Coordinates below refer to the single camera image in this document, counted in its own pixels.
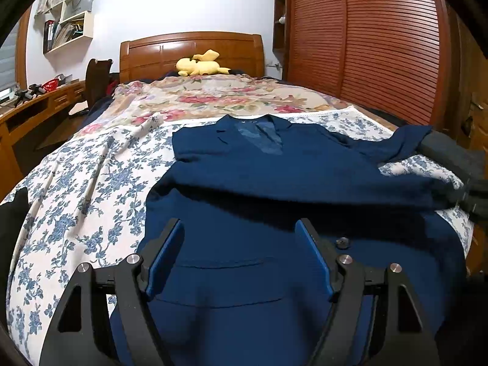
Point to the wooden bed headboard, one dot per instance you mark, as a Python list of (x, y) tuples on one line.
[(152, 57)]

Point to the dark grey folded garment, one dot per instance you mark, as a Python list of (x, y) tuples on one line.
[(450, 156)]

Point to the yellow plush toy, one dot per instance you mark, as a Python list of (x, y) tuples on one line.
[(202, 66)]

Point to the red floral blanket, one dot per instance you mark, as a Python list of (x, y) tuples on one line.
[(213, 95)]

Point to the blue floral bed sheet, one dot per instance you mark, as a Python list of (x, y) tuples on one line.
[(76, 198)]

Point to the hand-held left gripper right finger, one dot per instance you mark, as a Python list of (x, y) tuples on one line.
[(312, 259)]

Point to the navy blue jacket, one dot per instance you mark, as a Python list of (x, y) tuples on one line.
[(267, 183)]

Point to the wooden door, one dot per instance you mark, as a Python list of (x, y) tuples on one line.
[(471, 68)]

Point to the white wall shelf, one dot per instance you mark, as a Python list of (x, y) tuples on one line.
[(85, 26)]

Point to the dark wooden chair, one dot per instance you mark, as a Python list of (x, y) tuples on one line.
[(95, 80)]

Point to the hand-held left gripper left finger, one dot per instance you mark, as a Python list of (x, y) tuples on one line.
[(167, 259)]

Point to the wooden louvred wardrobe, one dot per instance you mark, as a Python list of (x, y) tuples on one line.
[(362, 45)]

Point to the wooden desk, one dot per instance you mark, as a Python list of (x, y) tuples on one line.
[(23, 122)]

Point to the open wooden side shelf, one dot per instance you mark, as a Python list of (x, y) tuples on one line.
[(280, 7)]

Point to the red basket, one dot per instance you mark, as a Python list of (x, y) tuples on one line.
[(49, 85)]

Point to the window blind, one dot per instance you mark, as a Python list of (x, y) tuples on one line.
[(7, 72)]

